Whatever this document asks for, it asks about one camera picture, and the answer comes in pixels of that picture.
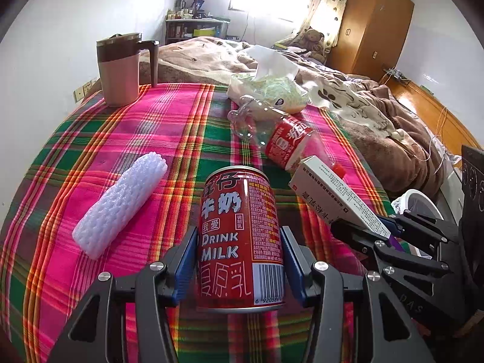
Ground white trash bin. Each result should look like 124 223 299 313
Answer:
391 189 447 227

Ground brown patterned blanket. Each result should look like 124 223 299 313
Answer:
138 36 454 201

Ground wooden wardrobe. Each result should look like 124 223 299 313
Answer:
326 0 415 83

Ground pale blue bin liner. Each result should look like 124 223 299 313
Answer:
391 193 435 220

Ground white charging cable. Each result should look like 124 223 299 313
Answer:
412 106 449 175

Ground brown teddy bear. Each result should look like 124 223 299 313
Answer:
299 27 328 63

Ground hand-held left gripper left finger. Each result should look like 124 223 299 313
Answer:
47 226 199 363

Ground pink mug with brown lid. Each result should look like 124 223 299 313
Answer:
96 33 160 107

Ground white foam net sleeve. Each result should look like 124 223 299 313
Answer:
72 152 168 260

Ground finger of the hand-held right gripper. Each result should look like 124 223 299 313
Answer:
378 210 461 243
330 219 451 279

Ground cluttered storage shelf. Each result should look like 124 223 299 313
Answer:
165 17 229 44

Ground yellow tissue pack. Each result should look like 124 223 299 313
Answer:
226 44 311 113

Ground white and red medicine box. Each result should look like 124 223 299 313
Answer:
288 155 392 240

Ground red milk can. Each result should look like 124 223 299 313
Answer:
195 166 286 314

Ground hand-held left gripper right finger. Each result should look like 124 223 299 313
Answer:
280 226 435 363

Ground wall socket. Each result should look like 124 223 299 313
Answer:
73 77 102 103

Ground pink plaid cloth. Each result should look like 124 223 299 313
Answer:
0 81 390 363

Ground clear plastic bottle red label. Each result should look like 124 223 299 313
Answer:
228 96 346 180

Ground patterned curtain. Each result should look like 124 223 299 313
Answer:
299 0 352 46

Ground wooden headboard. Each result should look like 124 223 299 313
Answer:
386 77 481 159

